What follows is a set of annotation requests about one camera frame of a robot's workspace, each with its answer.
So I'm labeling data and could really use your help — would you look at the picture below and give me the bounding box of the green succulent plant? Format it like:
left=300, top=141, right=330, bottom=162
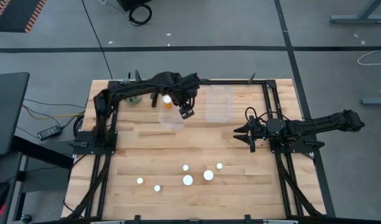
left=125, top=95, right=144, bottom=106

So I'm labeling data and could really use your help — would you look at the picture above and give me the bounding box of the coiled black cable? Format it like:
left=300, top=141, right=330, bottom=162
left=128, top=2, right=153, bottom=27

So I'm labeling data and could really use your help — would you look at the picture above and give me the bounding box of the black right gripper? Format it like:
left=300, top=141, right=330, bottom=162
left=233, top=115, right=269, bottom=153

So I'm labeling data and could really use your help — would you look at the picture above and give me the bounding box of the black aluminium table frame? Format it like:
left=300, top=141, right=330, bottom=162
left=61, top=79, right=328, bottom=224

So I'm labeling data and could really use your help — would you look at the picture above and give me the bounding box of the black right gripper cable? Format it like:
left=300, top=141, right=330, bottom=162
left=245, top=106, right=274, bottom=124

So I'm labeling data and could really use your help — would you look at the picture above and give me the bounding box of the clear plastic bin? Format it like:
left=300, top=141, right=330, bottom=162
left=205, top=86, right=233, bottom=124
left=158, top=104, right=186, bottom=131

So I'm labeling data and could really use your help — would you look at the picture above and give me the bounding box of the black desk base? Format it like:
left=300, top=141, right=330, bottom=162
left=0, top=135, right=75, bottom=224

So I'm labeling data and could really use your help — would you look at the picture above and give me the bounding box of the black mat orange striped edge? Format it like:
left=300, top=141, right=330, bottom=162
left=0, top=0, right=47, bottom=34

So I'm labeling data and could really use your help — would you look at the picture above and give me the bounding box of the black box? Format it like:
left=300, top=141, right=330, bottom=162
left=117, top=0, right=153, bottom=12

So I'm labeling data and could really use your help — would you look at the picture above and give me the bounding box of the yellow floor cable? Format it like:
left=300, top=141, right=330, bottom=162
left=21, top=104, right=85, bottom=121

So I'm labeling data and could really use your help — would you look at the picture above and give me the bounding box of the grey desk foot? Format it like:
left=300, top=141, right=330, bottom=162
left=329, top=0, right=381, bottom=25
left=360, top=97, right=381, bottom=106

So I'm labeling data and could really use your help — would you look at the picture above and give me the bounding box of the long black floor cable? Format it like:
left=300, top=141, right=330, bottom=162
left=80, top=0, right=114, bottom=80

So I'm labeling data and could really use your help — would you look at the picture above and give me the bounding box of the white floor cable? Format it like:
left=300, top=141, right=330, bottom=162
left=357, top=48, right=381, bottom=67

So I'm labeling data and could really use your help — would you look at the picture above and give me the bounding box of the black power adapter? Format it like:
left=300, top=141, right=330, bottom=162
left=37, top=124, right=62, bottom=141

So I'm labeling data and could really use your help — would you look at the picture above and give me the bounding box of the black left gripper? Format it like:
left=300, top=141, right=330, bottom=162
left=171, top=73, right=201, bottom=120

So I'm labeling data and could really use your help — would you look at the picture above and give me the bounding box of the black desk top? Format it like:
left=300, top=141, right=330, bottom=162
left=0, top=72, right=31, bottom=156

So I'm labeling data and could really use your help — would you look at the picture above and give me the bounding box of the thin black floor cable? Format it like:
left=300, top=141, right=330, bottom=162
left=24, top=98, right=86, bottom=110

